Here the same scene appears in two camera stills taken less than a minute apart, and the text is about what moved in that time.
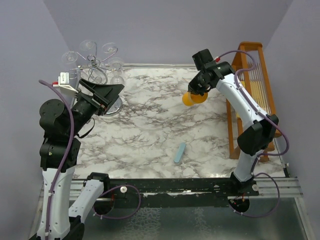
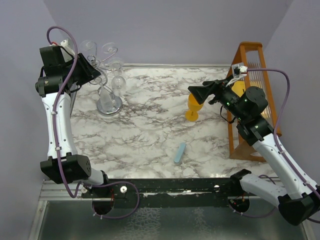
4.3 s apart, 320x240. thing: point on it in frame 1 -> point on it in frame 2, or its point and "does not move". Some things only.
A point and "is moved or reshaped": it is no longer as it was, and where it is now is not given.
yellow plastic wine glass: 190,99 is moved or reshaped
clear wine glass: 116,64 does not move
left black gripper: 107,93 -> 89,72
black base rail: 131,190 does not move
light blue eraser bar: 179,153 does not move
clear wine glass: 109,47 does not move
